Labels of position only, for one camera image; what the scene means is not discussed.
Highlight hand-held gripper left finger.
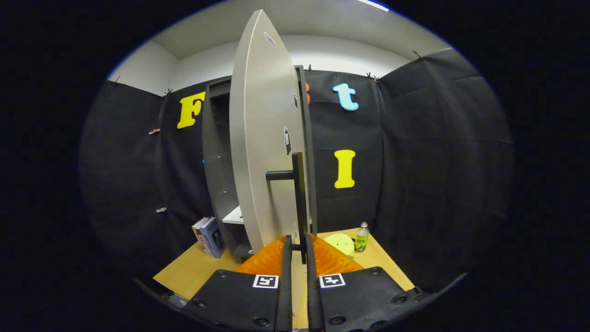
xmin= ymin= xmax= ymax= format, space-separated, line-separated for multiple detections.
xmin=182 ymin=234 xmax=293 ymax=332

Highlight long ceiling light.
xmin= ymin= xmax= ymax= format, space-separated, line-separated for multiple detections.
xmin=357 ymin=0 xmax=390 ymax=12

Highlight grey shoe cabinet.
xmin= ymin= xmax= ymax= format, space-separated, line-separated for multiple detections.
xmin=202 ymin=65 xmax=319 ymax=258

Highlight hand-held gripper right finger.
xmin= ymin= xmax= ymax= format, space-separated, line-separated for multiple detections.
xmin=304 ymin=234 xmax=422 ymax=332

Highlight black cabinet door handle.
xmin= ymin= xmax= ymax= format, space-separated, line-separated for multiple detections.
xmin=265 ymin=152 xmax=308 ymax=264

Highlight blue book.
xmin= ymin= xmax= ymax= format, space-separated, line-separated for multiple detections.
xmin=200 ymin=218 xmax=226 ymax=259

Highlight green label bottle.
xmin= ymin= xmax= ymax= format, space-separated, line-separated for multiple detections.
xmin=354 ymin=222 xmax=370 ymax=253

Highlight black backdrop cloth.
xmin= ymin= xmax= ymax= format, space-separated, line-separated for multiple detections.
xmin=79 ymin=47 xmax=514 ymax=296

